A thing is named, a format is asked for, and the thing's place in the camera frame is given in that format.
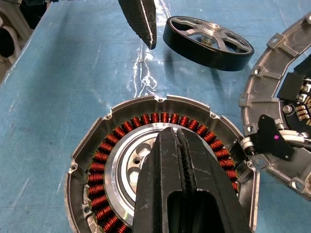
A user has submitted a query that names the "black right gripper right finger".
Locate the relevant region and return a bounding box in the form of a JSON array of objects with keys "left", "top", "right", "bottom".
[{"left": 176, "top": 128, "right": 251, "bottom": 233}]

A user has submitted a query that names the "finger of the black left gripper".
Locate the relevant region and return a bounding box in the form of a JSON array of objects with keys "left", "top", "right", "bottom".
[
  {"left": 118, "top": 0, "right": 153, "bottom": 49},
  {"left": 142, "top": 0, "right": 158, "bottom": 50}
]

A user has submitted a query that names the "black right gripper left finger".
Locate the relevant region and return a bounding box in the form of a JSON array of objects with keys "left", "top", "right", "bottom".
[{"left": 132, "top": 127, "right": 195, "bottom": 233}]

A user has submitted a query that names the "black spoked rotor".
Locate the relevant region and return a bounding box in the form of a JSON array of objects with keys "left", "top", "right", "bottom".
[{"left": 162, "top": 16, "right": 255, "bottom": 72}]

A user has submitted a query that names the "silver motor lid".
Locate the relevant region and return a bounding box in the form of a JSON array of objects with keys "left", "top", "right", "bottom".
[{"left": 239, "top": 12, "right": 311, "bottom": 201}]

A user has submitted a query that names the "motor housing with copper coils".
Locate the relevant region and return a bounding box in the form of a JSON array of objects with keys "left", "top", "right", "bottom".
[{"left": 64, "top": 95, "right": 261, "bottom": 233}]

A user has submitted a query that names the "blue plastic table cover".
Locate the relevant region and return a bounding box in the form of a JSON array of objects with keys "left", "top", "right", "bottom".
[{"left": 0, "top": 0, "right": 311, "bottom": 233}]

